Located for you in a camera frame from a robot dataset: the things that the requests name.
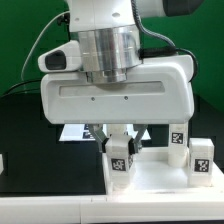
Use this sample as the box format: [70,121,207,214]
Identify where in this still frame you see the grey corrugated arm cable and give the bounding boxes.
[130,0,199,83]

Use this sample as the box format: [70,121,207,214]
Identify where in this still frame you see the white fence rail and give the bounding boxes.
[0,194,224,224]
[213,164,224,192]

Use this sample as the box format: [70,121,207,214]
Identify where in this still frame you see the white tag sheet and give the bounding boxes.
[59,124,151,142]

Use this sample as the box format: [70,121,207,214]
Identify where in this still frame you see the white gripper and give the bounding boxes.
[41,55,194,155]

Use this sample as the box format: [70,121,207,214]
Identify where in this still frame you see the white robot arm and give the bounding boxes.
[38,0,204,145]

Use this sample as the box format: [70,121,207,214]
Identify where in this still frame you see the white square table top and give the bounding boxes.
[102,147,224,195]

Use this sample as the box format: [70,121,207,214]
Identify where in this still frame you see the white right fence rail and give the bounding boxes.
[213,164,224,192]

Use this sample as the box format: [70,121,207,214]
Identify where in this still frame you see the black camera on stand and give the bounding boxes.
[57,13,70,26]

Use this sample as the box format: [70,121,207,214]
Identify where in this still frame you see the black cables on table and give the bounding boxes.
[0,78,44,100]

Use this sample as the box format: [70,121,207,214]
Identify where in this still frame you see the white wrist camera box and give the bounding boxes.
[38,40,82,73]

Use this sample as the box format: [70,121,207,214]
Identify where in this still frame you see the white front fence rail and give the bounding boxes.
[0,194,224,224]

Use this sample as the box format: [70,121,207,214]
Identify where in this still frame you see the white block at left edge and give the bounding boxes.
[0,154,4,175]

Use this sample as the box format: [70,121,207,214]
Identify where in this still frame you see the grey camera cable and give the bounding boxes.
[20,12,70,83]

